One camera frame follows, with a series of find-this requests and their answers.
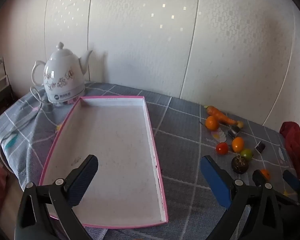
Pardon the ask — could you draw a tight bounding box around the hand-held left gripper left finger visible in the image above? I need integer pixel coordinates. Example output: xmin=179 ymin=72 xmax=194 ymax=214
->
xmin=15 ymin=154 xmax=99 ymax=240

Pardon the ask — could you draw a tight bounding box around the green tomato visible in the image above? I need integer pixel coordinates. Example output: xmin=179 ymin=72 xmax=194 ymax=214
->
xmin=240 ymin=149 xmax=253 ymax=161

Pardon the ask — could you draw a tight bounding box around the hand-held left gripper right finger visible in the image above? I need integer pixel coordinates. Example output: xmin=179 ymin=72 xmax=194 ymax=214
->
xmin=200 ymin=155 xmax=289 ymax=240

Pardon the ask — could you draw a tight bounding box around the pink and white shallow tray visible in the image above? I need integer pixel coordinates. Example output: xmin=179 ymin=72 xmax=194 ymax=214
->
xmin=39 ymin=95 xmax=169 ymax=229

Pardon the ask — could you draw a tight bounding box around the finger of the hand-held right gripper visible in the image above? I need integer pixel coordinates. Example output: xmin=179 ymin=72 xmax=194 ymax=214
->
xmin=252 ymin=169 xmax=300 ymax=207
xmin=282 ymin=169 xmax=300 ymax=196

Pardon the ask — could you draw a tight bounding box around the bright red cloth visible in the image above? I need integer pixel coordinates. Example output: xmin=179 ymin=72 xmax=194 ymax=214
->
xmin=280 ymin=121 xmax=300 ymax=178

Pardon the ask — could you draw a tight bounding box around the grey plaid tablecloth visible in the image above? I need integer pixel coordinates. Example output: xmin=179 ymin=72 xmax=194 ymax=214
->
xmin=0 ymin=81 xmax=300 ymax=240

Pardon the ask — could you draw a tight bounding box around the white floral ceramic kettle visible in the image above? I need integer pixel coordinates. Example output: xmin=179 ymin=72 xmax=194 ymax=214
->
xmin=31 ymin=42 xmax=93 ymax=103

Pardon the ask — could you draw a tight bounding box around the dark purple mangosteen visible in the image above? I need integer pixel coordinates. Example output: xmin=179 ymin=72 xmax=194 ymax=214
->
xmin=231 ymin=155 xmax=249 ymax=175

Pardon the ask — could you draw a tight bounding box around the red tomato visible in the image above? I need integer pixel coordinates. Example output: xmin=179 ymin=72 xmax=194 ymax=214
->
xmin=216 ymin=142 xmax=228 ymax=155

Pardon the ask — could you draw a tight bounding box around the white kettle power cord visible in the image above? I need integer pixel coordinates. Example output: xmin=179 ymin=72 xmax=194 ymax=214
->
xmin=0 ymin=86 xmax=50 ymax=173

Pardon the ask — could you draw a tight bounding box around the orange carrot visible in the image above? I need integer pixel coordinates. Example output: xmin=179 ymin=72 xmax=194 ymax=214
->
xmin=206 ymin=106 xmax=238 ymax=126

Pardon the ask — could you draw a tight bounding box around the dark side cabinet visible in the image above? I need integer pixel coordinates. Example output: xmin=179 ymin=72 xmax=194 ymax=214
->
xmin=0 ymin=74 xmax=15 ymax=113

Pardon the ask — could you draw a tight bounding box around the large round orange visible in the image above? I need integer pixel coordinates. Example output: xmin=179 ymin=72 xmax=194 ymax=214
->
xmin=205 ymin=116 xmax=219 ymax=131

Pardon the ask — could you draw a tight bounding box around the silver kettle base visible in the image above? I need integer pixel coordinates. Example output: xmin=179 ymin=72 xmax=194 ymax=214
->
xmin=48 ymin=94 xmax=87 ymax=107

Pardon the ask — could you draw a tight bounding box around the oval orange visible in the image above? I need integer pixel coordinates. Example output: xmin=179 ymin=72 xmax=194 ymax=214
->
xmin=231 ymin=137 xmax=245 ymax=152

